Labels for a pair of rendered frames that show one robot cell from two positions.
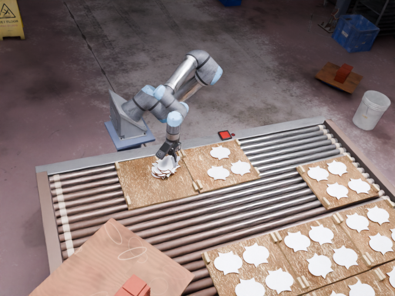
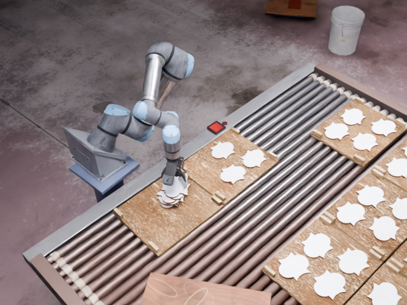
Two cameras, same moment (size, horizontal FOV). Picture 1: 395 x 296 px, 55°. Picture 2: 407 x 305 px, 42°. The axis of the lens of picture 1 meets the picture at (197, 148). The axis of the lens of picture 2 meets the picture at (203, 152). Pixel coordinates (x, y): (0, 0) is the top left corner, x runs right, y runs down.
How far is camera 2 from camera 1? 51 cm
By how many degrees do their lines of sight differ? 9
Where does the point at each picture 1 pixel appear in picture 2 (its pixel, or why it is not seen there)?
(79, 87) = not seen: outside the picture
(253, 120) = (217, 92)
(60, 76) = not seen: outside the picture
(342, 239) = (393, 192)
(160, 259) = (227, 293)
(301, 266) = (367, 238)
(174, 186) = (194, 209)
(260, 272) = (330, 262)
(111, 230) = (159, 285)
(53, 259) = not seen: outside the picture
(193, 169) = (203, 181)
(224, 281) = (298, 286)
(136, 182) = (149, 222)
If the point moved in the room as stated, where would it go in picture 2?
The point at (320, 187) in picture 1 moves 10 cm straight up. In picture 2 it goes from (345, 144) to (348, 131)
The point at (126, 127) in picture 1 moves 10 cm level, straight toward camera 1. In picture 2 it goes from (103, 163) to (111, 176)
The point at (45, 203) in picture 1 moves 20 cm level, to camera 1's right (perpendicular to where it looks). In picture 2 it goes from (62, 289) to (109, 279)
